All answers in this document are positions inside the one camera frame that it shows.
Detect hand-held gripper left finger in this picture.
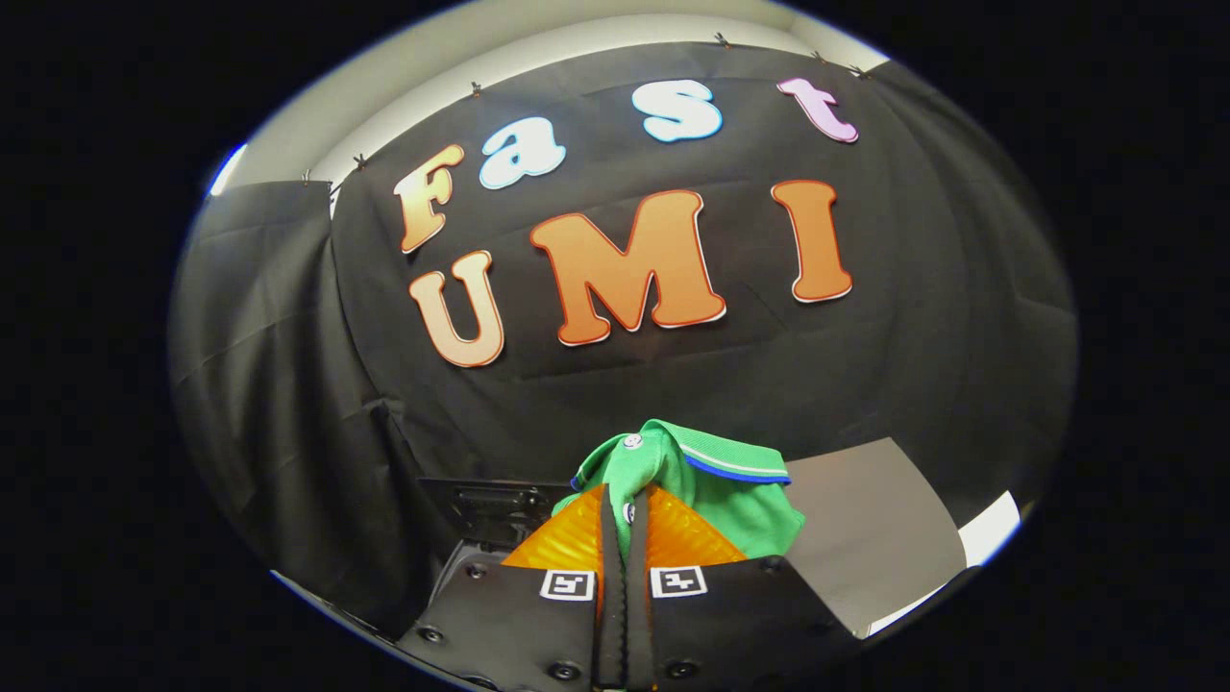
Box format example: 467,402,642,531
394,483,627,692

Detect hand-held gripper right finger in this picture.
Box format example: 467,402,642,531
626,483,866,692

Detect green polo shirt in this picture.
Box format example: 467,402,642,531
553,418,806,560

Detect black backdrop cloth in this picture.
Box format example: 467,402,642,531
168,40,1079,640

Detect row of small cloth clips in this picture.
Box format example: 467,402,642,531
300,32,871,185

